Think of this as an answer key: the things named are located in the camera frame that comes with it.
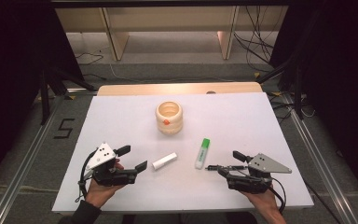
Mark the white board table cover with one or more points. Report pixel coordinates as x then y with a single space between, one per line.
230 124

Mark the cream ribbed pen holder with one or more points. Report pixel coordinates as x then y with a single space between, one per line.
169 124

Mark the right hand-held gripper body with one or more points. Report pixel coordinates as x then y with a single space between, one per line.
267 165

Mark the black curtain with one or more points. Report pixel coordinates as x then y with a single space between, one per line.
338 77
12 77

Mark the aluminium floor rail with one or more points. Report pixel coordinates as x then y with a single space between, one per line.
21 174
323 168

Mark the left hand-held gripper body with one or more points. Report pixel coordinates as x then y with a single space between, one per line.
102 155

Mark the black metal stand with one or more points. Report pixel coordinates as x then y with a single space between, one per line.
298 93

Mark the beige wooden desk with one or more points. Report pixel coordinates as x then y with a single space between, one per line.
167 18

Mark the green highlighter pen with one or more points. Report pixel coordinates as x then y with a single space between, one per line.
202 154

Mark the person's left hand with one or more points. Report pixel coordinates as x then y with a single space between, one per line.
101 194

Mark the black tripod stand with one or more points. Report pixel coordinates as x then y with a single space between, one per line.
45 99

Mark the person's right hand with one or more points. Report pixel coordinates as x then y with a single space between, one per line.
267 202

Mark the black overhead frame bar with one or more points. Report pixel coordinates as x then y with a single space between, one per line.
167 3

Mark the white eraser stick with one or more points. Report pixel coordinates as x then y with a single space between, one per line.
164 161

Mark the wooden table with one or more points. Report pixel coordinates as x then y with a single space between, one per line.
167 88

